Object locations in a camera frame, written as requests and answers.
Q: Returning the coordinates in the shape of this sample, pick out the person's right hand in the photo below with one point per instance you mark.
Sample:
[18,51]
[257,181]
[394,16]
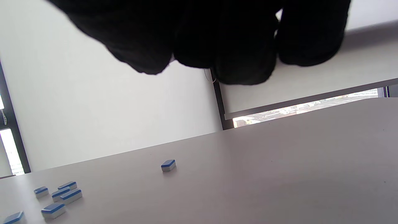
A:
[186,31]

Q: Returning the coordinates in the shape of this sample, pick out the blue mahjong tiles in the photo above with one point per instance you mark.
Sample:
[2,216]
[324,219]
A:
[168,165]

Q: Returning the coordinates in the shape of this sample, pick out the wide white roller blind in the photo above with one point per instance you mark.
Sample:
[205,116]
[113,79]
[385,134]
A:
[93,109]

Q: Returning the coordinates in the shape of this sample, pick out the grey roller blind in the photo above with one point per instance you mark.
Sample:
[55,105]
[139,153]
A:
[311,84]

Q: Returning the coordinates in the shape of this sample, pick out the black window frame post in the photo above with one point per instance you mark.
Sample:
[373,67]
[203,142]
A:
[11,121]
[221,105]

